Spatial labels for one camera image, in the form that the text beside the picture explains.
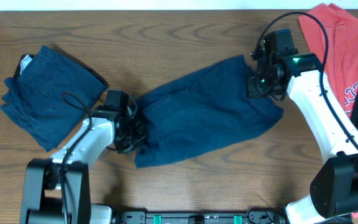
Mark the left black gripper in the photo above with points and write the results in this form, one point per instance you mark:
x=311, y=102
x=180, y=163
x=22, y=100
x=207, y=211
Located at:
x=134, y=137

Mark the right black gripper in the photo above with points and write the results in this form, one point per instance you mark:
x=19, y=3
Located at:
x=253, y=91

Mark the navy shorts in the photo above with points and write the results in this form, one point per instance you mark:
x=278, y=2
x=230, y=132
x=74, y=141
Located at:
x=201, y=112
x=45, y=94

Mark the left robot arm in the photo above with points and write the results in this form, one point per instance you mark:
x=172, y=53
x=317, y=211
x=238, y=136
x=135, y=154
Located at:
x=57, y=189

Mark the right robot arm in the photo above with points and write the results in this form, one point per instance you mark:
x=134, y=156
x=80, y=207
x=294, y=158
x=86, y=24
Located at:
x=334, y=190

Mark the red t-shirt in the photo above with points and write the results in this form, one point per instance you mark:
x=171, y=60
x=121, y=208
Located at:
x=342, y=60

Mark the folded navy shorts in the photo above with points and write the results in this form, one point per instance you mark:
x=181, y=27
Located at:
x=45, y=94

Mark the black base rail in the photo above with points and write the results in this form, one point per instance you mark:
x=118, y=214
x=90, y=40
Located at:
x=194, y=217

